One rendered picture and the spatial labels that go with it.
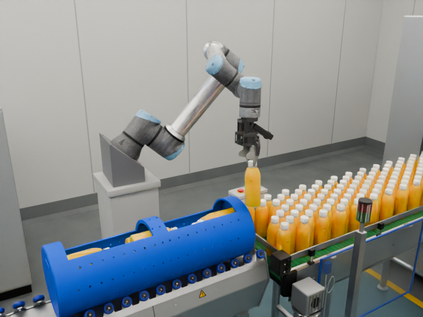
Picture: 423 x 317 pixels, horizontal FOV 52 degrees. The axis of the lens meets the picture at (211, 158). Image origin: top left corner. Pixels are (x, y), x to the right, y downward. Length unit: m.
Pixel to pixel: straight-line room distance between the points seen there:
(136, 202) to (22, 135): 2.13
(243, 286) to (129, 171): 0.93
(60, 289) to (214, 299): 0.71
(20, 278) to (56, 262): 1.91
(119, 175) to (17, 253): 1.25
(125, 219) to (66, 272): 0.98
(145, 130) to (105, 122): 2.12
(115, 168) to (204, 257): 0.86
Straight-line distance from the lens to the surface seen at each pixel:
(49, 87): 4.42
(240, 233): 1.94
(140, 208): 2.61
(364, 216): 2.07
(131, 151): 2.52
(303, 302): 2.12
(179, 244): 1.81
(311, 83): 5.95
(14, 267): 3.55
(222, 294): 2.06
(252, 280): 2.13
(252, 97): 1.81
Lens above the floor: 2.11
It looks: 20 degrees down
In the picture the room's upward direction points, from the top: straight up
